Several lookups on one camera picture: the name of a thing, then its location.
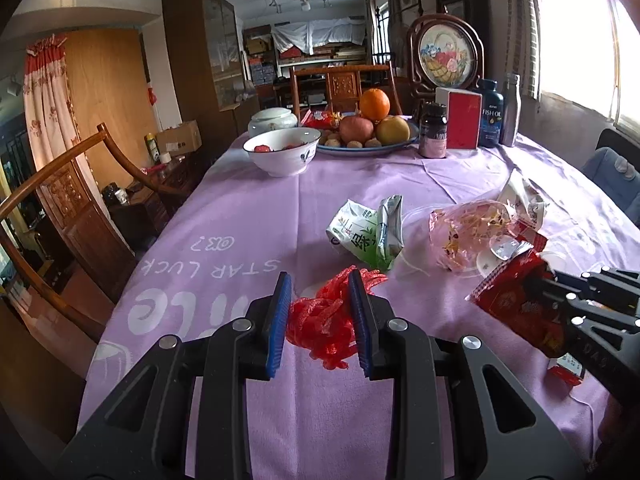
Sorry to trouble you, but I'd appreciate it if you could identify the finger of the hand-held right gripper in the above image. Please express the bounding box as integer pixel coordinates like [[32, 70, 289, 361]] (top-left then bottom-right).
[[551, 267, 640, 307], [522, 274, 640, 335]]

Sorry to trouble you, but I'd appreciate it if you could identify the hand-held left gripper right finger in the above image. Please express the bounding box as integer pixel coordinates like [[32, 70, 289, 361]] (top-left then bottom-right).
[[348, 269, 590, 480]]

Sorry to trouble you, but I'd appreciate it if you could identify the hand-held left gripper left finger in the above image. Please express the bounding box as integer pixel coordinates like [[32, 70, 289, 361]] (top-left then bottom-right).
[[50, 272, 293, 480]]

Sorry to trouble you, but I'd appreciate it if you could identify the red mesh net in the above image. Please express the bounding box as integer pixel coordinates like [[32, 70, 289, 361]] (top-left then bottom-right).
[[285, 265, 388, 371]]

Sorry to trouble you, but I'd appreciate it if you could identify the red snack packet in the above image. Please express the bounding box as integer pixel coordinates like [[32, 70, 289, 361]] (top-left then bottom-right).
[[467, 247, 568, 352]]

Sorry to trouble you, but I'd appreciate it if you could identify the clear plastic container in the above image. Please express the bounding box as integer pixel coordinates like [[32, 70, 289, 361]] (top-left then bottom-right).
[[397, 204, 453, 276]]

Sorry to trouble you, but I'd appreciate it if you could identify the red white small carton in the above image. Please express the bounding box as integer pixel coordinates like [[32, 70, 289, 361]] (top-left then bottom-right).
[[546, 352, 587, 387]]

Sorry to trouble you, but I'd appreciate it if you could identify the purple printed tablecloth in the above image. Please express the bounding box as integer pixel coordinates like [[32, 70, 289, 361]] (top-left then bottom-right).
[[77, 132, 640, 480]]

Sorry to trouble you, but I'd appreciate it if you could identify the green white snack packet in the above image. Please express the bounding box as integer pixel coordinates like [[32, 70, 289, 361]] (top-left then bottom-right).
[[326, 194, 405, 272]]

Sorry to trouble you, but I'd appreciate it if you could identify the blue cushioned chair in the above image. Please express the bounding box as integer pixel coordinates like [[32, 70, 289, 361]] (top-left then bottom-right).
[[581, 127, 640, 212]]

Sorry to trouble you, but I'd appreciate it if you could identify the small clear plastic cup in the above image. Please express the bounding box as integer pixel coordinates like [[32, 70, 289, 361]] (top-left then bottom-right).
[[476, 249, 507, 277]]

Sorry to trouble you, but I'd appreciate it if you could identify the white crumpled wrapper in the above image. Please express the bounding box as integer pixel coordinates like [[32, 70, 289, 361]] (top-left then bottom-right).
[[497, 169, 550, 233]]

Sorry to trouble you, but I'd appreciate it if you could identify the pink clear plastic bag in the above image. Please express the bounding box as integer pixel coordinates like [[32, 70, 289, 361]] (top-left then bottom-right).
[[429, 199, 517, 273]]

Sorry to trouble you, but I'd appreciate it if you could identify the white floral bowl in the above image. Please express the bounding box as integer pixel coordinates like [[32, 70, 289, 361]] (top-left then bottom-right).
[[243, 127, 321, 178]]

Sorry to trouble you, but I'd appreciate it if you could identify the dark wooden side table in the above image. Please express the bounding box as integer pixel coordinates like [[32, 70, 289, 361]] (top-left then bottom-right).
[[101, 154, 202, 243]]

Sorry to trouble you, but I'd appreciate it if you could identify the pile of brown small fruits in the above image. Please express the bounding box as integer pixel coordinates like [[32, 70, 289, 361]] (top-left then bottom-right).
[[319, 129, 382, 150]]

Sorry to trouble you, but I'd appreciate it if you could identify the blue rimmed fruit plate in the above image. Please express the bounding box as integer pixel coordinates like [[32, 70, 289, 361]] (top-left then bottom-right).
[[316, 119, 420, 155]]

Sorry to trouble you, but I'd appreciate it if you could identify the red apple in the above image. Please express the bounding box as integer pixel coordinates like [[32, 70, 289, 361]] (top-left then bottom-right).
[[339, 115, 375, 144]]

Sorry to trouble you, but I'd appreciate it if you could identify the silver metal bottle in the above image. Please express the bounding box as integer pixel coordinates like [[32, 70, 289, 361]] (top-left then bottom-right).
[[499, 73, 522, 148]]

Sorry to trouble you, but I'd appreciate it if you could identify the yellow pear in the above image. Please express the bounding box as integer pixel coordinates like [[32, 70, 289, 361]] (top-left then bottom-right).
[[375, 115, 411, 145]]

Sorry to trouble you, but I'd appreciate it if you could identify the blue supplement bottle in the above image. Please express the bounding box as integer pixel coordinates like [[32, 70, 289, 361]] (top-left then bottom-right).
[[477, 78, 505, 149]]

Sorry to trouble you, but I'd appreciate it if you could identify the white lidded ceramic jar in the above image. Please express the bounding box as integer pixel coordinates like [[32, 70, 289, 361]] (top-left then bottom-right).
[[248, 107, 297, 139]]

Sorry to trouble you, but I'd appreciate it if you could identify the dark supplement bottle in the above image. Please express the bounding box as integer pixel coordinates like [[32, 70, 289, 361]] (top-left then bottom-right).
[[418, 102, 449, 160]]

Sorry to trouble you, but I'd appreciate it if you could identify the red wrapped snack pack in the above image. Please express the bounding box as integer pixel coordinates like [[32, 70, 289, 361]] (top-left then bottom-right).
[[300, 109, 347, 132]]

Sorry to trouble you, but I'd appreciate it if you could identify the cardboard box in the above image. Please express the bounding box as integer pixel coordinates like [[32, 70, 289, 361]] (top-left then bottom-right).
[[155, 119, 202, 156]]

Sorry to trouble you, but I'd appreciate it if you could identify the red white box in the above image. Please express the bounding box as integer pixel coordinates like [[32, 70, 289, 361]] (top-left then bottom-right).
[[434, 86, 483, 151]]

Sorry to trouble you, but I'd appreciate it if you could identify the orange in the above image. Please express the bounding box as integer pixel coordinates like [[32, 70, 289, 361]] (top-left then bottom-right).
[[359, 88, 391, 122]]

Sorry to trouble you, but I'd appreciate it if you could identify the carved wooden chair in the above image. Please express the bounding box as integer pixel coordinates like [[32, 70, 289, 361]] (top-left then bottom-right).
[[0, 122, 201, 343], [289, 63, 404, 122]]

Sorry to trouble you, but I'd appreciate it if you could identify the window with blinds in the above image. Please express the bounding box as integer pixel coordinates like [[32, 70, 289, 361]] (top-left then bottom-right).
[[504, 0, 640, 133]]

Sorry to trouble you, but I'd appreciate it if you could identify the round framed embroidery screen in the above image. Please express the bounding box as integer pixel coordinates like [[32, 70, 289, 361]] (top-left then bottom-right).
[[405, 13, 486, 111]]

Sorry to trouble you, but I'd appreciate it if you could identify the glass door wooden cabinet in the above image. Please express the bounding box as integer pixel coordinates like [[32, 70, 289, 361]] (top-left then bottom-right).
[[161, 0, 262, 157]]

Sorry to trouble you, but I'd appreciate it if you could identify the barred window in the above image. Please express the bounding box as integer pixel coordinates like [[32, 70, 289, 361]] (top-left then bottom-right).
[[369, 0, 397, 69]]

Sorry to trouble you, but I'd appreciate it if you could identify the white cloth cover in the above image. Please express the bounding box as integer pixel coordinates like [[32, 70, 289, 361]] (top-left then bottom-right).
[[271, 16, 369, 54]]

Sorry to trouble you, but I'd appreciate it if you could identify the red floral curtain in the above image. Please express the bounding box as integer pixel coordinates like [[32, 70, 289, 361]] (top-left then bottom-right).
[[22, 32, 102, 223]]

